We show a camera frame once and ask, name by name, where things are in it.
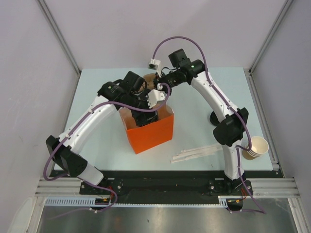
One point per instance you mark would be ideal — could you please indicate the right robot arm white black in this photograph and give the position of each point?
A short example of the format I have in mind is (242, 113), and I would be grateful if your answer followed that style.
(231, 119)

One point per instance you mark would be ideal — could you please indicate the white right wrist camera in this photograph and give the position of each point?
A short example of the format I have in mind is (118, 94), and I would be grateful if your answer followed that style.
(156, 65)

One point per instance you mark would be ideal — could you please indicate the orange paper bag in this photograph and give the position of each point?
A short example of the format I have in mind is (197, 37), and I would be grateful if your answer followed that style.
(151, 135)

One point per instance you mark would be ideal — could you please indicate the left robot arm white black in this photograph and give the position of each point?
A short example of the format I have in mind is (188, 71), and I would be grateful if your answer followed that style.
(131, 92)

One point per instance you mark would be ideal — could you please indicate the stack of paper cups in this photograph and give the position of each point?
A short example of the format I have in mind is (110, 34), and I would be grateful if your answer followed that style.
(259, 147)

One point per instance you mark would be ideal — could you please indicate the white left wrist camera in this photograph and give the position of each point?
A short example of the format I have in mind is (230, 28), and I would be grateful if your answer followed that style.
(157, 95)

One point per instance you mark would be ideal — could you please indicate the aluminium frame rail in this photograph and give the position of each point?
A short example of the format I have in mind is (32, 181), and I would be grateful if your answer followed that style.
(274, 187)

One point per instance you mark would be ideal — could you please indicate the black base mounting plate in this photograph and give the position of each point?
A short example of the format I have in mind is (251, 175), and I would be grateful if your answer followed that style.
(168, 187)

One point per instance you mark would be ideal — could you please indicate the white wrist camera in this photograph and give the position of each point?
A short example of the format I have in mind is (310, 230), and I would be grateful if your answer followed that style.
(157, 95)
(156, 65)

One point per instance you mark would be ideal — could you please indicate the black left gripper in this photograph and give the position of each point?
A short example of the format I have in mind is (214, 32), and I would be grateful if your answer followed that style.
(142, 120)

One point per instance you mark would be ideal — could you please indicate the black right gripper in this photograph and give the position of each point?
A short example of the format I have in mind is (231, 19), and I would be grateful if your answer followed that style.
(162, 79)

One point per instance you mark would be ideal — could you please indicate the white slotted cable duct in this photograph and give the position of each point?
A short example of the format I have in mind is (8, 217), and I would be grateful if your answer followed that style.
(100, 202)

